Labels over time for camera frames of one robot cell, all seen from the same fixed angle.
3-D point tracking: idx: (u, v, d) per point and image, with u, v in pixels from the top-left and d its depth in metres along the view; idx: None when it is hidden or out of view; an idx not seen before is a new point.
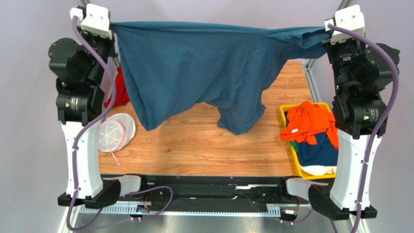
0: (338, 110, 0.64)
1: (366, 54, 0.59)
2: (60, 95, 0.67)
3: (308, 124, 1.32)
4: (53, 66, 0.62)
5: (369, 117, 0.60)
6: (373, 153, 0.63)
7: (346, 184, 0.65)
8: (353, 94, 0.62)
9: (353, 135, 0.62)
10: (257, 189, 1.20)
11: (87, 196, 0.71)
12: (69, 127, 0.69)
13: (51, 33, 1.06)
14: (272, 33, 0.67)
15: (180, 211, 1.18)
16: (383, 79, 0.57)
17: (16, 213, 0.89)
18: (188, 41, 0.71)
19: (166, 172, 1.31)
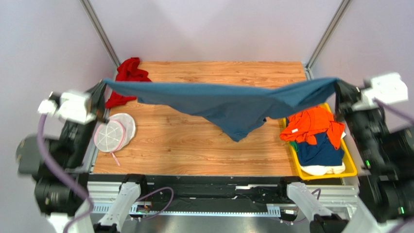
0: (367, 192, 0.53)
1: (406, 135, 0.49)
2: (37, 189, 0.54)
3: (308, 124, 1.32)
4: (22, 171, 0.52)
5: (405, 209, 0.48)
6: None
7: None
8: (386, 177, 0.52)
9: (380, 221, 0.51)
10: (257, 189, 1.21)
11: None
12: (54, 219, 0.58)
13: (49, 34, 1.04)
14: (273, 94, 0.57)
15: (180, 211, 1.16)
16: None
17: (17, 214, 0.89)
18: (193, 101, 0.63)
19: (166, 172, 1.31)
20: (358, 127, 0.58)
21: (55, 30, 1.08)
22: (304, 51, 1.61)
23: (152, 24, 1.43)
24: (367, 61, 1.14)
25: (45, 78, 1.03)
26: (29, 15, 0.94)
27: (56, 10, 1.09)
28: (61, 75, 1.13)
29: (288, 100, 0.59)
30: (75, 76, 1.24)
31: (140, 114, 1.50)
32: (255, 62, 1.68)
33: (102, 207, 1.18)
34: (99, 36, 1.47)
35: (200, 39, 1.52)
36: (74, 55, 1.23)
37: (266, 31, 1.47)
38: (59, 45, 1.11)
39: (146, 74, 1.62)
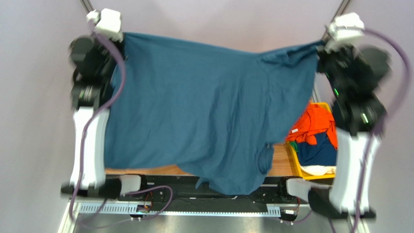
0: (337, 112, 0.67)
1: (360, 56, 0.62)
2: (75, 86, 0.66)
3: (308, 124, 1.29)
4: (73, 57, 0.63)
5: (367, 117, 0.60)
6: (373, 154, 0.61)
7: (345, 185, 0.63)
8: (351, 95, 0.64)
9: (351, 134, 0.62)
10: (257, 189, 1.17)
11: (90, 184, 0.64)
12: (79, 114, 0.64)
13: (49, 33, 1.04)
14: (261, 56, 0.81)
15: (180, 211, 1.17)
16: (374, 78, 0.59)
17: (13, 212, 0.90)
18: (167, 60, 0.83)
19: (166, 172, 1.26)
20: (331, 65, 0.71)
21: (56, 31, 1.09)
22: None
23: (152, 24, 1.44)
24: None
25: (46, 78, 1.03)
26: (30, 14, 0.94)
27: (55, 9, 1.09)
28: (63, 75, 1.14)
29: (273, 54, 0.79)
30: None
31: None
32: None
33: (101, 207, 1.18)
34: None
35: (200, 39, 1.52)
36: None
37: (265, 32, 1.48)
38: (58, 45, 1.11)
39: None
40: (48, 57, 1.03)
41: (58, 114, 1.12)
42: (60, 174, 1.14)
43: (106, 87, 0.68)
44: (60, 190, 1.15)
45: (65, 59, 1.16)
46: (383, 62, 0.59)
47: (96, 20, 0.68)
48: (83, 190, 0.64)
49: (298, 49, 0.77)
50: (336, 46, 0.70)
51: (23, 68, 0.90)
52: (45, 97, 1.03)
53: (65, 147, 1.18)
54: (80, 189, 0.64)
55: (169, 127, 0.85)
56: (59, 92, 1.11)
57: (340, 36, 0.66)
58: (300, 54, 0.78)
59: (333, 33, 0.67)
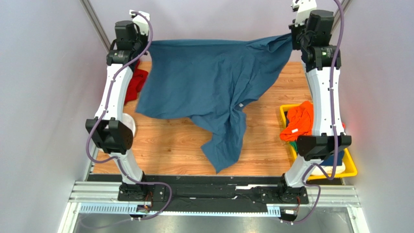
0: (305, 56, 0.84)
1: (312, 11, 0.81)
2: (110, 51, 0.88)
3: (308, 124, 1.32)
4: (118, 27, 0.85)
5: (325, 53, 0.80)
6: (337, 83, 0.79)
7: (321, 111, 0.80)
8: (312, 41, 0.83)
9: (318, 67, 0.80)
10: (257, 189, 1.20)
11: (111, 118, 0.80)
12: (112, 68, 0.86)
13: (49, 33, 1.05)
14: (249, 43, 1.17)
15: (180, 211, 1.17)
16: (325, 23, 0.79)
17: (16, 212, 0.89)
18: (191, 56, 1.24)
19: (166, 172, 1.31)
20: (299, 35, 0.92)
21: (56, 30, 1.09)
22: None
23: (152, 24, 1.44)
24: (364, 61, 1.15)
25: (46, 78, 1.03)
26: (30, 13, 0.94)
27: (56, 8, 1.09)
28: (63, 75, 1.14)
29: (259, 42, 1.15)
30: (77, 76, 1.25)
31: (140, 115, 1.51)
32: None
33: (101, 207, 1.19)
34: (100, 37, 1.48)
35: None
36: (75, 54, 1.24)
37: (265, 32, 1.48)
38: (59, 44, 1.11)
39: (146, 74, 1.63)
40: (48, 56, 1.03)
41: (60, 114, 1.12)
42: (60, 174, 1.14)
43: (134, 54, 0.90)
44: (60, 190, 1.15)
45: (66, 59, 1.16)
46: (326, 10, 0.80)
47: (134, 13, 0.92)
48: (105, 122, 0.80)
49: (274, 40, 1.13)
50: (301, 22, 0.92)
51: (23, 68, 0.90)
52: (47, 97, 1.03)
53: (66, 146, 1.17)
54: (103, 120, 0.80)
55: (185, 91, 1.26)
56: (59, 91, 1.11)
57: (301, 9, 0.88)
58: (278, 43, 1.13)
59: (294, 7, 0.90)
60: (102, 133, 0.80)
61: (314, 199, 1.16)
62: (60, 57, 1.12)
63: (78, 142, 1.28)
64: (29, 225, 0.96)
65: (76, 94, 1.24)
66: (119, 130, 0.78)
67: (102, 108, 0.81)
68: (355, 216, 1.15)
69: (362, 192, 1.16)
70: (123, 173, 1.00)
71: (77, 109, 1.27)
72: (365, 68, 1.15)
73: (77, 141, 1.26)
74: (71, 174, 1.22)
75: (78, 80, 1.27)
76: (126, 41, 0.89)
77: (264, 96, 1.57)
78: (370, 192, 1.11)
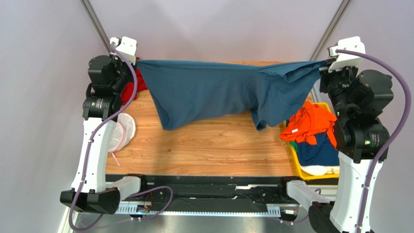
0: (339, 133, 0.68)
1: (360, 78, 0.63)
2: (87, 98, 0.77)
3: (308, 124, 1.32)
4: (91, 71, 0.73)
5: (370, 140, 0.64)
6: (374, 178, 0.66)
7: (347, 208, 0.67)
8: (352, 117, 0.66)
9: (354, 159, 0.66)
10: (257, 189, 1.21)
11: (91, 189, 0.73)
12: (90, 122, 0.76)
13: (49, 32, 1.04)
14: (261, 69, 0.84)
15: (180, 211, 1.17)
16: (378, 102, 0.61)
17: (16, 213, 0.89)
18: (181, 74, 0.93)
19: (166, 172, 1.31)
20: (336, 89, 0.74)
21: (55, 31, 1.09)
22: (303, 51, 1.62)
23: (153, 24, 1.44)
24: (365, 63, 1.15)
25: (46, 78, 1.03)
26: (29, 13, 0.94)
27: (56, 8, 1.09)
28: (63, 75, 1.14)
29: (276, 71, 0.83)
30: (77, 76, 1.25)
31: (140, 115, 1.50)
32: (255, 62, 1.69)
33: None
34: (100, 37, 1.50)
35: (200, 40, 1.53)
36: (75, 54, 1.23)
37: (265, 32, 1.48)
38: (59, 44, 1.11)
39: None
40: (48, 56, 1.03)
41: (59, 115, 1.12)
42: (60, 175, 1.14)
43: (115, 99, 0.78)
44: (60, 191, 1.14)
45: (65, 59, 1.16)
46: (377, 82, 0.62)
47: (117, 43, 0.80)
48: (84, 193, 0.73)
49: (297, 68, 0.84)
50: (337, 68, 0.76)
51: (23, 68, 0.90)
52: (45, 97, 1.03)
53: (66, 147, 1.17)
54: (81, 193, 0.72)
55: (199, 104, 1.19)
56: (59, 91, 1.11)
57: (341, 58, 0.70)
58: (302, 71, 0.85)
59: (335, 54, 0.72)
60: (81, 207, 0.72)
61: None
62: (60, 57, 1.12)
63: (77, 143, 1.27)
64: (29, 226, 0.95)
65: (75, 94, 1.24)
66: (100, 203, 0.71)
67: (79, 179, 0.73)
68: None
69: None
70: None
71: (77, 110, 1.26)
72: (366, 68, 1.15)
73: (76, 141, 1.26)
74: (71, 175, 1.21)
75: (78, 81, 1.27)
76: (103, 86, 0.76)
77: None
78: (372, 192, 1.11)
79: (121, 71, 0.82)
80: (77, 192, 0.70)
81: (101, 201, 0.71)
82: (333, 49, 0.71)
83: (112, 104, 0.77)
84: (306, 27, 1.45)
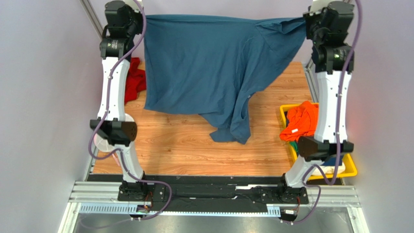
0: (316, 54, 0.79)
1: (329, 5, 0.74)
2: (103, 39, 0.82)
3: (308, 124, 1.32)
4: (108, 12, 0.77)
5: (338, 56, 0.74)
6: (346, 89, 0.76)
7: (325, 116, 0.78)
8: (325, 40, 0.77)
9: (327, 71, 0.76)
10: (257, 189, 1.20)
11: (113, 118, 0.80)
12: (107, 61, 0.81)
13: (49, 30, 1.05)
14: (258, 23, 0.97)
15: (180, 211, 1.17)
16: (342, 22, 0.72)
17: (15, 210, 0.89)
18: (181, 32, 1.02)
19: (166, 172, 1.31)
20: (314, 26, 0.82)
21: (56, 29, 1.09)
22: (303, 51, 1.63)
23: None
24: (364, 61, 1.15)
25: (47, 77, 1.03)
26: (30, 10, 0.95)
27: (56, 7, 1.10)
28: (63, 74, 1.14)
29: (270, 23, 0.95)
30: (77, 75, 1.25)
31: (140, 114, 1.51)
32: None
33: (101, 207, 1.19)
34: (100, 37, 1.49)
35: None
36: (75, 52, 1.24)
37: None
38: (59, 41, 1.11)
39: None
40: (48, 53, 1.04)
41: (59, 113, 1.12)
42: (60, 174, 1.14)
43: (129, 41, 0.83)
44: (60, 190, 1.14)
45: (66, 57, 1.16)
46: (343, 7, 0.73)
47: None
48: (109, 122, 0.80)
49: (289, 21, 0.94)
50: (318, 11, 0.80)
51: (23, 65, 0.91)
52: (45, 96, 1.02)
53: (66, 145, 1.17)
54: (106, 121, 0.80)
55: (187, 80, 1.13)
56: (58, 89, 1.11)
57: None
58: (292, 25, 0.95)
59: None
60: (107, 133, 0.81)
61: (314, 199, 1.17)
62: (60, 55, 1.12)
63: (77, 142, 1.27)
64: (28, 224, 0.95)
65: (75, 93, 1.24)
66: (123, 127, 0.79)
67: (104, 110, 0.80)
68: (355, 216, 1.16)
69: (362, 192, 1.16)
70: (125, 168, 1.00)
71: (77, 109, 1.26)
72: (364, 66, 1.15)
73: (76, 141, 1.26)
74: (71, 174, 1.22)
75: (78, 79, 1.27)
76: (118, 28, 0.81)
77: (264, 95, 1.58)
78: (371, 191, 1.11)
79: (133, 18, 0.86)
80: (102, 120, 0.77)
81: (124, 126, 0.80)
82: None
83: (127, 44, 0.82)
84: None
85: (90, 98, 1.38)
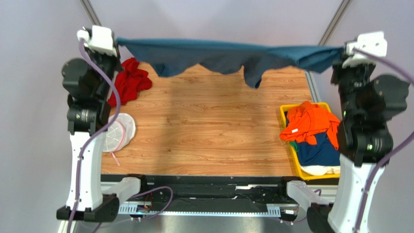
0: (342, 136, 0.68)
1: (374, 84, 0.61)
2: (71, 108, 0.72)
3: (308, 124, 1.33)
4: (65, 84, 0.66)
5: (371, 146, 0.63)
6: (375, 183, 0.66)
7: (345, 210, 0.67)
8: (358, 122, 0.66)
9: (355, 163, 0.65)
10: (257, 189, 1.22)
11: (86, 208, 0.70)
12: (76, 137, 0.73)
13: (45, 30, 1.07)
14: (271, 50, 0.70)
15: (180, 211, 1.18)
16: (388, 111, 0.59)
17: (16, 210, 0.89)
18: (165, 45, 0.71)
19: (166, 172, 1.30)
20: (347, 86, 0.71)
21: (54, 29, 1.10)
22: None
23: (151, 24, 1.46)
24: None
25: (44, 78, 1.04)
26: (27, 11, 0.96)
27: None
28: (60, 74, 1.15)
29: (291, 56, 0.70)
30: None
31: (140, 115, 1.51)
32: None
33: None
34: None
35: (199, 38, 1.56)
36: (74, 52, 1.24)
37: None
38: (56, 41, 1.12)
39: (146, 74, 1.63)
40: (44, 53, 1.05)
41: (58, 113, 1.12)
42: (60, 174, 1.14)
43: (102, 108, 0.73)
44: (60, 191, 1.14)
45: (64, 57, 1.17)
46: (391, 89, 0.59)
47: (87, 39, 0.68)
48: (79, 212, 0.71)
49: (311, 54, 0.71)
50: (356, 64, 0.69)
51: (21, 64, 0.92)
52: (42, 95, 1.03)
53: (66, 145, 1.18)
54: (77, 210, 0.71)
55: None
56: (56, 88, 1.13)
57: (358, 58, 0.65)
58: (315, 58, 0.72)
59: (351, 53, 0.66)
60: None
61: None
62: (59, 54, 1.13)
63: None
64: (29, 224, 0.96)
65: None
66: (99, 214, 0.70)
67: (74, 199, 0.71)
68: None
69: None
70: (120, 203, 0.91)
71: None
72: None
73: None
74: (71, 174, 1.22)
75: None
76: (85, 96, 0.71)
77: (264, 95, 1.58)
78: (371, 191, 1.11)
79: (103, 74, 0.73)
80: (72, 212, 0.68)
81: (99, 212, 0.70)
82: (351, 46, 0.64)
83: (97, 116, 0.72)
84: None
85: None
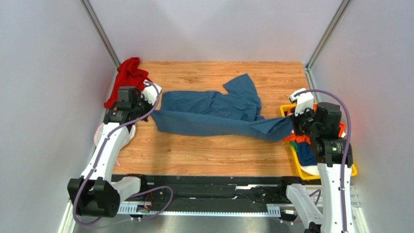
0: (314, 146, 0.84)
1: (319, 106, 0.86)
2: (109, 110, 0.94)
3: None
4: (120, 89, 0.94)
5: (335, 147, 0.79)
6: (348, 182, 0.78)
7: (331, 212, 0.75)
8: (321, 133, 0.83)
9: (327, 163, 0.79)
10: (257, 189, 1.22)
11: (98, 177, 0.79)
12: (109, 125, 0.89)
13: (49, 31, 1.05)
14: None
15: (180, 211, 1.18)
16: (334, 118, 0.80)
17: (16, 210, 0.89)
18: None
19: (166, 172, 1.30)
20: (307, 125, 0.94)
21: (56, 29, 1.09)
22: (303, 51, 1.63)
23: (152, 24, 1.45)
24: (364, 62, 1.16)
25: (46, 78, 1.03)
26: (30, 11, 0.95)
27: (57, 7, 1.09)
28: (63, 74, 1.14)
29: None
30: (77, 76, 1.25)
31: None
32: (255, 62, 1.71)
33: None
34: (100, 36, 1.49)
35: (200, 38, 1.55)
36: (75, 53, 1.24)
37: (265, 31, 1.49)
38: (59, 42, 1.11)
39: (146, 74, 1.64)
40: (48, 53, 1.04)
41: (59, 113, 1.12)
42: (60, 174, 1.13)
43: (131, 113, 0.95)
44: (60, 191, 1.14)
45: (66, 57, 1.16)
46: (333, 107, 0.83)
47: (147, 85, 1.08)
48: (91, 182, 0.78)
49: None
50: (301, 110, 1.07)
51: (23, 64, 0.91)
52: (45, 96, 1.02)
53: (66, 146, 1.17)
54: (89, 181, 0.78)
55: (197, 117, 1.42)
56: (59, 89, 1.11)
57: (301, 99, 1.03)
58: None
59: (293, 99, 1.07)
60: (84, 198, 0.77)
61: (315, 199, 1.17)
62: (60, 55, 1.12)
63: (78, 142, 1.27)
64: (28, 224, 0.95)
65: (75, 94, 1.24)
66: (106, 192, 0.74)
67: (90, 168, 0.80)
68: (355, 216, 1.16)
69: (362, 192, 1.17)
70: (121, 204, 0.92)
71: (77, 109, 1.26)
72: (365, 67, 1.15)
73: (76, 141, 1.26)
74: (71, 174, 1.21)
75: (79, 80, 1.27)
76: (125, 103, 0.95)
77: (264, 95, 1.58)
78: (370, 191, 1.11)
79: (141, 103, 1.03)
80: (86, 178, 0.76)
81: (107, 191, 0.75)
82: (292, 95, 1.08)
83: (129, 116, 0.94)
84: (305, 27, 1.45)
85: (90, 99, 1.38)
